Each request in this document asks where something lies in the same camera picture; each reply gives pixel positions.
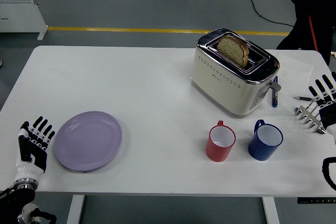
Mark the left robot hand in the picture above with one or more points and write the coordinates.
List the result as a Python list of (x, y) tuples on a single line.
[(39, 155)]

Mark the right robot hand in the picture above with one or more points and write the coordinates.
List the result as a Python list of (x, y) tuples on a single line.
[(328, 115)]

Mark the purple plate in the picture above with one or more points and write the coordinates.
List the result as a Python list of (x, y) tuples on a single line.
[(88, 141)]

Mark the brown bread slice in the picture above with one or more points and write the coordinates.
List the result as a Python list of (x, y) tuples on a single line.
[(232, 49)]

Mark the metal toast rack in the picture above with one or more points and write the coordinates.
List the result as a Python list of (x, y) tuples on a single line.
[(305, 115)]

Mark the black pen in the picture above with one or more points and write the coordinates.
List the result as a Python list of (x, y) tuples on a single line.
[(303, 98)]

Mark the blue marker pen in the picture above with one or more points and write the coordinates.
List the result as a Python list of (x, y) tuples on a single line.
[(274, 100)]

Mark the white paper sheet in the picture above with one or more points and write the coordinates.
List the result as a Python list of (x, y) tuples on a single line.
[(294, 69)]

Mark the white table leg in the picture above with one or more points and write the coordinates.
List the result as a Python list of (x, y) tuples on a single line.
[(271, 211), (75, 209)]

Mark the blue enamel mug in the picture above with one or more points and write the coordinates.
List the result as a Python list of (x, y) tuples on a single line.
[(258, 150)]

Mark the black table control panel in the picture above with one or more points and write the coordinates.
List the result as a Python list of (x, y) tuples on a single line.
[(312, 200)]

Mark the cream and chrome toaster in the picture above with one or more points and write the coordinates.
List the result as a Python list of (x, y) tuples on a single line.
[(223, 87)]

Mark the red enamel mug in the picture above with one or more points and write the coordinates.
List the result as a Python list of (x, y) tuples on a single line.
[(218, 153)]

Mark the white panel heater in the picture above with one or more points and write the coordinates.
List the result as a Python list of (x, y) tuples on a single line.
[(18, 11)]

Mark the yellow floor tape line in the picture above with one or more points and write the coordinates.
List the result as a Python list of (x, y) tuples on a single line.
[(131, 29)]

